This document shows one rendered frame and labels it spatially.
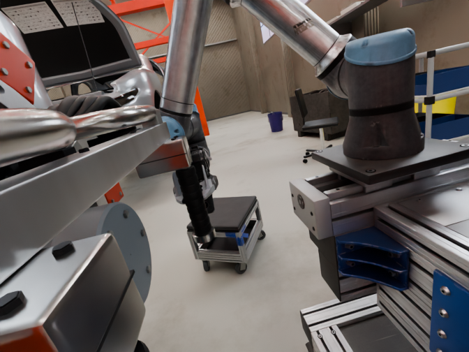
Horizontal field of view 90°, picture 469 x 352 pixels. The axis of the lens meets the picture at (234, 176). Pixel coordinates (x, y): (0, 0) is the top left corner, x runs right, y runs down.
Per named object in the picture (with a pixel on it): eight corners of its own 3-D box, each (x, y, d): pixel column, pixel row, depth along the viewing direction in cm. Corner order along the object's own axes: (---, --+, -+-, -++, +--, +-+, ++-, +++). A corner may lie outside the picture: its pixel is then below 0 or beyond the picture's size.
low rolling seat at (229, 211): (223, 234, 188) (213, 195, 177) (267, 235, 174) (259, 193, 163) (198, 273, 151) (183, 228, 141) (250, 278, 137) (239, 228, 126)
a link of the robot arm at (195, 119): (188, 103, 60) (199, 144, 63) (199, 100, 70) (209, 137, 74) (159, 110, 61) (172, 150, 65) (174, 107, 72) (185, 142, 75)
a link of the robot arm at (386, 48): (359, 112, 45) (355, 32, 40) (338, 107, 57) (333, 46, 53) (430, 98, 42) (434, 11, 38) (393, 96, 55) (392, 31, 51)
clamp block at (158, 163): (146, 171, 44) (137, 144, 43) (192, 160, 45) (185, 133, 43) (138, 179, 40) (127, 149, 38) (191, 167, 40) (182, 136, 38)
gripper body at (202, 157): (169, 160, 50) (176, 149, 61) (181, 196, 52) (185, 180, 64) (204, 151, 50) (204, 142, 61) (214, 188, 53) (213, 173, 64)
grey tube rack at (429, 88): (370, 189, 204) (366, 66, 174) (417, 177, 206) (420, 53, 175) (424, 218, 153) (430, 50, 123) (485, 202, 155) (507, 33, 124)
